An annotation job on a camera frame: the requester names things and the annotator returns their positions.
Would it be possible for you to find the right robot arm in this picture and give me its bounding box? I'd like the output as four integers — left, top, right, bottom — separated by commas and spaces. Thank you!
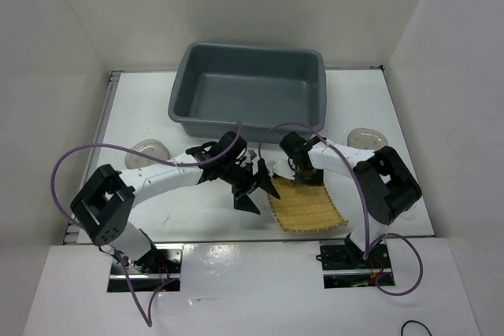
280, 132, 422, 268

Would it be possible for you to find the clear plate right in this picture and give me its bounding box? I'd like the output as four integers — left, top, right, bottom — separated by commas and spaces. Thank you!
346, 127, 388, 150

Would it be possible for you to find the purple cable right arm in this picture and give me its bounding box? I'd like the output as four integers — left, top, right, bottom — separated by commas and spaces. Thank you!
258, 122, 425, 297

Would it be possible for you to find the bamboo mat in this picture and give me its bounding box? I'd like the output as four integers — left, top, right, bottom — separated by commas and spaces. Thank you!
268, 176, 348, 234

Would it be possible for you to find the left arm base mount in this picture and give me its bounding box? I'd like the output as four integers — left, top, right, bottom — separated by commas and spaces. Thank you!
107, 243, 183, 293

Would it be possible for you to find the grey plastic bin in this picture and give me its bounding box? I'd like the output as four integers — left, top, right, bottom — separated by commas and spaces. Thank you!
168, 42, 328, 143

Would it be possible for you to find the black cable loop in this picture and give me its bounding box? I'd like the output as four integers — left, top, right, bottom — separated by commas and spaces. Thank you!
401, 319, 432, 336

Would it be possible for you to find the clear plate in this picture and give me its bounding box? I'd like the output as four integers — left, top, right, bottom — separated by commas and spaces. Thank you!
124, 139, 171, 169
346, 127, 388, 150

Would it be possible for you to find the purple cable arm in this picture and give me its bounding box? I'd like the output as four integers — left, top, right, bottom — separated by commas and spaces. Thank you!
258, 122, 425, 297
51, 121, 243, 328

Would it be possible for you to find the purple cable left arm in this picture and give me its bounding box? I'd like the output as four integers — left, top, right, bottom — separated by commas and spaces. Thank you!
51, 121, 243, 328

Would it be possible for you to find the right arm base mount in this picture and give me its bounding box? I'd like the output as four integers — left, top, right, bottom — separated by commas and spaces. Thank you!
316, 240, 395, 289

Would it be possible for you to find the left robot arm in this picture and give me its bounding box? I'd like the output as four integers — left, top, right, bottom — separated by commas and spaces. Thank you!
71, 131, 279, 273

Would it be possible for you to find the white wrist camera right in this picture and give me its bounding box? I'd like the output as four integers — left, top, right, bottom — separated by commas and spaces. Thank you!
268, 158, 295, 180

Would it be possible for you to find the clear plate left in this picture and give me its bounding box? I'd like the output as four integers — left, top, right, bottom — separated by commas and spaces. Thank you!
124, 139, 171, 169

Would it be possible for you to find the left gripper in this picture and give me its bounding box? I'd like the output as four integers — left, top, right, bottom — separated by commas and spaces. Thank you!
219, 159, 280, 216

